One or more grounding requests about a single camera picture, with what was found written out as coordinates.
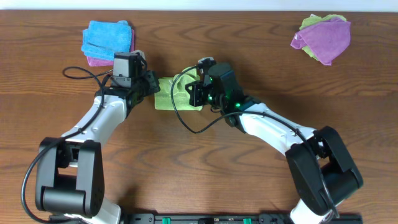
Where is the green microfiber cloth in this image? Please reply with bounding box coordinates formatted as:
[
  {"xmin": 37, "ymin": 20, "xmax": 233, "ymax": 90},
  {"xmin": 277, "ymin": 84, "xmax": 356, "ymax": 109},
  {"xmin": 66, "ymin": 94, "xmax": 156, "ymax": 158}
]
[{"xmin": 155, "ymin": 67, "xmax": 203, "ymax": 111}]

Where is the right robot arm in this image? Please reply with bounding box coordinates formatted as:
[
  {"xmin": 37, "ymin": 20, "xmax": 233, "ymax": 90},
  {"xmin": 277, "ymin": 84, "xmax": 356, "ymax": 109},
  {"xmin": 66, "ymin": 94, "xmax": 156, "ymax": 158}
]
[{"xmin": 185, "ymin": 57, "xmax": 364, "ymax": 223}]

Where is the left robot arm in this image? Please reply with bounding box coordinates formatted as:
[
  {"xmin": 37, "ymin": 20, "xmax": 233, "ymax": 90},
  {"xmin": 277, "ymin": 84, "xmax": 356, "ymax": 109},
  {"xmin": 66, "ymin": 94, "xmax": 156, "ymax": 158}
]
[{"xmin": 34, "ymin": 50, "xmax": 160, "ymax": 223}]

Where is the folded magenta cloth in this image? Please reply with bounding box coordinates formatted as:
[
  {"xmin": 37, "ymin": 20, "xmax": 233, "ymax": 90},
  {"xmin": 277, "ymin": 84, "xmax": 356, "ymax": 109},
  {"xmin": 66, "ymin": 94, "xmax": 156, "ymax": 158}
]
[{"xmin": 86, "ymin": 30, "xmax": 135, "ymax": 67}]

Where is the folded blue cloth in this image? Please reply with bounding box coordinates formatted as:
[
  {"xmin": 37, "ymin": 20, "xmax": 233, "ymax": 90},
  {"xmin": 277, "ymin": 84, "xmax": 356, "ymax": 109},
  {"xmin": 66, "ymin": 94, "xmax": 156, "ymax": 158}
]
[{"xmin": 81, "ymin": 21, "xmax": 133, "ymax": 60}]

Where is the crumpled purple cloth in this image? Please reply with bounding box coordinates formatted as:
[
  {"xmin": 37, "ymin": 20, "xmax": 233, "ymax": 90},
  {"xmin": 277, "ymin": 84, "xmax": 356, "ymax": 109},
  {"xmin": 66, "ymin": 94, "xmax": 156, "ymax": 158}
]
[{"xmin": 290, "ymin": 17, "xmax": 351, "ymax": 65}]

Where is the right black cable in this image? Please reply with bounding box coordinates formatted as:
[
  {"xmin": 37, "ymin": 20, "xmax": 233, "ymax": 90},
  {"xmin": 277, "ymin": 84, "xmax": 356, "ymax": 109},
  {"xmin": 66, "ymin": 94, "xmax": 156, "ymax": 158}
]
[{"xmin": 170, "ymin": 64, "xmax": 340, "ymax": 218}]

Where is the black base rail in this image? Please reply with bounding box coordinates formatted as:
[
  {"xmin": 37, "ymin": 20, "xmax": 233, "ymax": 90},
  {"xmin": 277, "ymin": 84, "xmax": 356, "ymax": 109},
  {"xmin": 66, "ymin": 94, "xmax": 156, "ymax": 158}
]
[{"xmin": 121, "ymin": 212, "xmax": 364, "ymax": 224}]

